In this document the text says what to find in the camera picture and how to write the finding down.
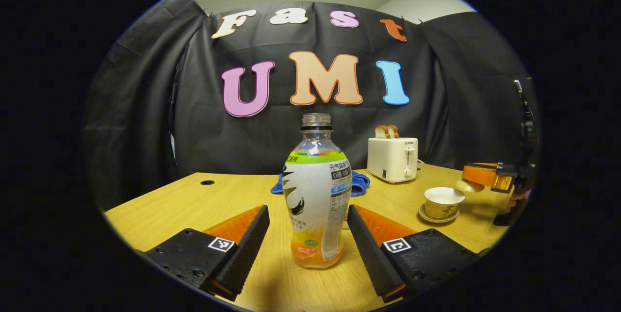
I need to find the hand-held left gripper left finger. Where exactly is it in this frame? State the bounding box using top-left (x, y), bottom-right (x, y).
top-left (143, 204), bottom-right (271, 302)

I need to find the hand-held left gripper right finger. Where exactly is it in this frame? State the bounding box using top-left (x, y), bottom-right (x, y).
top-left (347, 204), bottom-right (481, 303)

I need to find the cream teacup lid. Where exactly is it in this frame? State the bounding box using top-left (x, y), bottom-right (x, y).
top-left (455, 179), bottom-right (486, 193)

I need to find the cream ceramic teacup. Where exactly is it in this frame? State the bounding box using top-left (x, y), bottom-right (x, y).
top-left (424, 187), bottom-right (466, 219)

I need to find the clear water bottle white label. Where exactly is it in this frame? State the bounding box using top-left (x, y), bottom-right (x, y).
top-left (282, 113), bottom-right (353, 269)

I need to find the blue towel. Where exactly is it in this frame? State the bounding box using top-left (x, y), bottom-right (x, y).
top-left (270, 170), bottom-right (371, 197)

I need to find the cream saucer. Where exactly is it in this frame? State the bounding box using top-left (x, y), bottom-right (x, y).
top-left (418, 204), bottom-right (460, 224)

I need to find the white toaster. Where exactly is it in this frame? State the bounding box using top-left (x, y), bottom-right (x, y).
top-left (367, 137), bottom-right (419, 184)

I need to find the black backdrop cloth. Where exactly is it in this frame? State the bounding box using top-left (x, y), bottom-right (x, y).
top-left (82, 0), bottom-right (540, 211)

